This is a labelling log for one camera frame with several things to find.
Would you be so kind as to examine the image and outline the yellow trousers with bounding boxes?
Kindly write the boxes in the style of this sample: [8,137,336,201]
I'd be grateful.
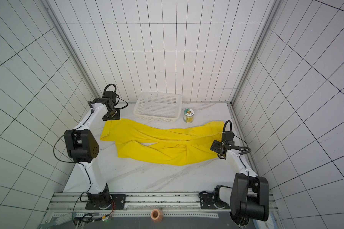
[100,119,224,166]

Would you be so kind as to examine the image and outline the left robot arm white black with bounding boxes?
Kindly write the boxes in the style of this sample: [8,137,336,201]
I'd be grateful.
[64,84,120,210]

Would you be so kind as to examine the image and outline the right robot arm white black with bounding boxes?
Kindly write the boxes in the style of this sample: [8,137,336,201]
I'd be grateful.
[210,120,269,226]

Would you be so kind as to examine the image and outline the small jar yellow label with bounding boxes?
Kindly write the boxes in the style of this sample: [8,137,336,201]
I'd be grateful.
[183,108,195,123]

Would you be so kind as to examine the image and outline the white plastic basket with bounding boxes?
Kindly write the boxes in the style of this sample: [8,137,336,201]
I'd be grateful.
[133,92,182,123]

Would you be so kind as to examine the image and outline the brown tape roll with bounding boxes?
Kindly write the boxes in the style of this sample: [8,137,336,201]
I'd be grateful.
[151,209,163,223]

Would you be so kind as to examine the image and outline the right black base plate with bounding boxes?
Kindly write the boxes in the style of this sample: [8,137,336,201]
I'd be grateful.
[198,191,230,210]

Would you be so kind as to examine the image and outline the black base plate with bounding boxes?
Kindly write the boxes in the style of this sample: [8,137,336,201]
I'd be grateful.
[85,194,126,210]
[198,191,230,210]

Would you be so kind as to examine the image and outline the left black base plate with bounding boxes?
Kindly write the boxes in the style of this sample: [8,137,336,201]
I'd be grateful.
[85,194,126,210]

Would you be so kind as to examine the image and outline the aluminium mounting rail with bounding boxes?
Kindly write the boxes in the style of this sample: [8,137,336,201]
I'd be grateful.
[39,192,282,229]

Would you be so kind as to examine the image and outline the small circuit board with cables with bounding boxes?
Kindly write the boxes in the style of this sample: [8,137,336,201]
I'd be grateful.
[72,212,113,226]

